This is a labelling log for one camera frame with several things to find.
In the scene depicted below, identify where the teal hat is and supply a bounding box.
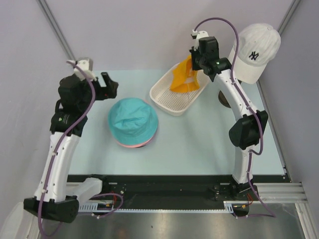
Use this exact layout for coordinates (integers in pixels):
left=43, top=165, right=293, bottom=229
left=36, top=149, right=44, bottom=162
left=108, top=98, right=159, bottom=145

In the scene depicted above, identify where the orange hat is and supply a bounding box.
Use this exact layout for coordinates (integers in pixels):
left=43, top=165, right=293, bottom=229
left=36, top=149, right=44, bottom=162
left=170, top=55, right=200, bottom=93

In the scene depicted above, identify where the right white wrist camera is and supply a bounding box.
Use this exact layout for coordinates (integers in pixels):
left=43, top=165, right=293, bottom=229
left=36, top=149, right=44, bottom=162
left=191, top=30, right=209, bottom=51

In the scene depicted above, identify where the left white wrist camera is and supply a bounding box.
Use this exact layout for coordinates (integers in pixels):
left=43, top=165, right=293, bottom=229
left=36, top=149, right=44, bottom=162
left=67, top=57, right=98, bottom=81

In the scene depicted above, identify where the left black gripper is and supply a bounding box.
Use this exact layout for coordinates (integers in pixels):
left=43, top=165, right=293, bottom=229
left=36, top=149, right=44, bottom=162
left=78, top=72, right=118, bottom=112

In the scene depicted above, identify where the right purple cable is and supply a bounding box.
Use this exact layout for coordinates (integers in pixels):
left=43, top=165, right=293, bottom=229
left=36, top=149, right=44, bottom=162
left=193, top=17, right=264, bottom=156

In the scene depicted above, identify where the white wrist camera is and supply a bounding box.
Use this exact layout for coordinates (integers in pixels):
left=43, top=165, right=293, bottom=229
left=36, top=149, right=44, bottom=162
left=191, top=30, right=209, bottom=51
left=67, top=57, right=98, bottom=81

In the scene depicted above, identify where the white hat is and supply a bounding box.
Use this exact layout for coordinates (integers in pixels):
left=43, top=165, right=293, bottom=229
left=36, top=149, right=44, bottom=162
left=228, top=23, right=281, bottom=84

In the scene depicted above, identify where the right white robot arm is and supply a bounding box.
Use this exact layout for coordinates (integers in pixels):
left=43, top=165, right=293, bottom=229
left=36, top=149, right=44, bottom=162
left=190, top=35, right=268, bottom=200

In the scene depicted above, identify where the purple cable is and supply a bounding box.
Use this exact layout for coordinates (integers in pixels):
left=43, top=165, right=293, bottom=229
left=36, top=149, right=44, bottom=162
left=193, top=17, right=264, bottom=156
left=37, top=60, right=96, bottom=237

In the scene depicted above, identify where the pink bucket hat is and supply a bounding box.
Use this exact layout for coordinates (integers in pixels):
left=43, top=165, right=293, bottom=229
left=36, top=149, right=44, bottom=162
left=116, top=128, right=159, bottom=148

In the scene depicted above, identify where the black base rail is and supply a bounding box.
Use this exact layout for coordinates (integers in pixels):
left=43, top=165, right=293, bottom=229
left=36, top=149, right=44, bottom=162
left=67, top=174, right=260, bottom=212

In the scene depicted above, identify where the white cable duct left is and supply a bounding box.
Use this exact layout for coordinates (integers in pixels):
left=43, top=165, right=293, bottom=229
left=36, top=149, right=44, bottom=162
left=79, top=201, right=114, bottom=213

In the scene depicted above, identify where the aluminium frame rail right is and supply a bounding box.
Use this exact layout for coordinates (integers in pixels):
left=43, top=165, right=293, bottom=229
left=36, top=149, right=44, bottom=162
left=256, top=183, right=308, bottom=204

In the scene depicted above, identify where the white cable duct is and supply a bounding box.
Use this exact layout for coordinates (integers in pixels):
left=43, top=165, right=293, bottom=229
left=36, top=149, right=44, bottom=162
left=223, top=201, right=250, bottom=213
left=79, top=201, right=114, bottom=213

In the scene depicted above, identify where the white cable duct right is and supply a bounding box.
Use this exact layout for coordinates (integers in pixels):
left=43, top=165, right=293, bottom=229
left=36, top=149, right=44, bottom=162
left=223, top=201, right=250, bottom=213

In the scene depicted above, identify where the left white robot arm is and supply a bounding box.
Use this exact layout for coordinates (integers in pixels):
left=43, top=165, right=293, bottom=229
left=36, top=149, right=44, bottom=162
left=23, top=72, right=119, bottom=223

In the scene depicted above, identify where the white plastic basket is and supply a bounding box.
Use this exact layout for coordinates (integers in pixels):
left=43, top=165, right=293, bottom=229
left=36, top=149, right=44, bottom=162
left=149, top=64, right=210, bottom=117

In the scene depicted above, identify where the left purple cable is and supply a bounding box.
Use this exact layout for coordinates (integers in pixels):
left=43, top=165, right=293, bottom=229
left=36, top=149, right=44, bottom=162
left=37, top=60, right=96, bottom=237

